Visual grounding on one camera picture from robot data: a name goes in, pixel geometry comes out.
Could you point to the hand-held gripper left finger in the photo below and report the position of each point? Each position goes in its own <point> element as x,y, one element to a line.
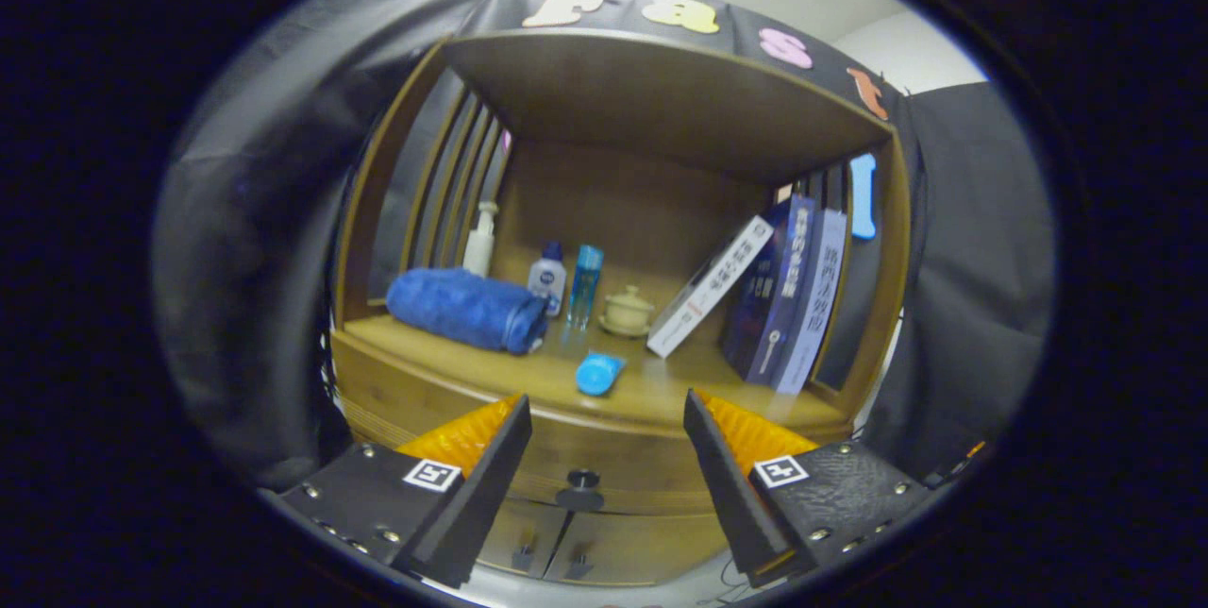
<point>491,485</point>

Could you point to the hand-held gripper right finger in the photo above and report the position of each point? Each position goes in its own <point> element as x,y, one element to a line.
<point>727,485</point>

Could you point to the blue squeeze tube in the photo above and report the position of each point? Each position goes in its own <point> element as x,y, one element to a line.
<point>599,374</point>

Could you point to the wooden cabinet door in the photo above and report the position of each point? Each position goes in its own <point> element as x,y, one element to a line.
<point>510,532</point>
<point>642,547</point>

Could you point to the wooden countertop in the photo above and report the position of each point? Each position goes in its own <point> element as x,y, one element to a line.
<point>661,381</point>

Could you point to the wooden cabinet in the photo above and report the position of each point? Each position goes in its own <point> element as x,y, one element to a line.
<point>642,202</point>

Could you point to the blue folded towel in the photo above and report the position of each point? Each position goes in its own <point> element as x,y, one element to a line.
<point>462,306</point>

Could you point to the white book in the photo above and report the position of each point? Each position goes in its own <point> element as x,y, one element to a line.
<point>708,292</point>

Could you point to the dark blue book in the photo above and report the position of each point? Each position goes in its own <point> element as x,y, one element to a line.
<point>788,296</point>

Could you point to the beige lidded teacup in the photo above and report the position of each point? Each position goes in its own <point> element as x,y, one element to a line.
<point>627,313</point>

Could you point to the pale grey-blue book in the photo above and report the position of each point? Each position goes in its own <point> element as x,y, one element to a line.
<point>819,296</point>

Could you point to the white bottle with blue cap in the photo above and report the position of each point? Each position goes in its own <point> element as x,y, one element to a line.
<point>547,282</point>

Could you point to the clear blue bottle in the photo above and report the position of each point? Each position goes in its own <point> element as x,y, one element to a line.
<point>585,282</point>

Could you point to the white pump bottle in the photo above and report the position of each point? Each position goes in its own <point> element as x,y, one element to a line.
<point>479,254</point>

